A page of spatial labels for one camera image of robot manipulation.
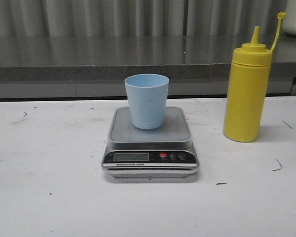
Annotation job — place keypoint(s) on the silver digital kitchen scale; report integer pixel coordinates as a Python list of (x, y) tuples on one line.
[(166, 151)]

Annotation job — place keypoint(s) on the white pleated curtain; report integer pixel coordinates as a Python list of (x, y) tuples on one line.
[(88, 18)]

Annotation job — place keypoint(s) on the grey stone counter ledge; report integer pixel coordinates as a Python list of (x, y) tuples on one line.
[(65, 68)]

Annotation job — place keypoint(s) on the white container on ledge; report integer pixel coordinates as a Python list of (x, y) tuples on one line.
[(289, 23)]

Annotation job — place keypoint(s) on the yellow squeeze bottle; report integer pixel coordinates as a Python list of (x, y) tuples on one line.
[(248, 82)]

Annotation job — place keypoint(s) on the light blue plastic cup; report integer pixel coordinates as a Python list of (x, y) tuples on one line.
[(147, 95)]

